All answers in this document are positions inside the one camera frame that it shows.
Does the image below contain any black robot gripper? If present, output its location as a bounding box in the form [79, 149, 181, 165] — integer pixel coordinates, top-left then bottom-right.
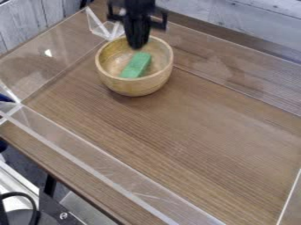
[107, 0, 169, 49]

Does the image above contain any black cable loop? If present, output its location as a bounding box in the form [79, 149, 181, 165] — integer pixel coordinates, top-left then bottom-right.
[0, 192, 43, 225]

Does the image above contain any clear acrylic corner bracket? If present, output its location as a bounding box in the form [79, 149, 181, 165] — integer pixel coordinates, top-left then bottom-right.
[85, 7, 125, 40]

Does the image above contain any light brown wooden bowl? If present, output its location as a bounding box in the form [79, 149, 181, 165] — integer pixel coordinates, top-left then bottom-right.
[95, 36, 174, 97]

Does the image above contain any green rectangular block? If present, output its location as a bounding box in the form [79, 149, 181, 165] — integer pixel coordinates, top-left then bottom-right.
[121, 52, 152, 78]

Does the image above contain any clear acrylic barrier wall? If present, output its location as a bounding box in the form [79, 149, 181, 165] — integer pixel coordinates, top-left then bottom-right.
[0, 85, 227, 225]

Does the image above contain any black table leg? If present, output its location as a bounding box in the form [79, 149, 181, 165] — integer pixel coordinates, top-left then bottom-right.
[45, 175, 57, 197]

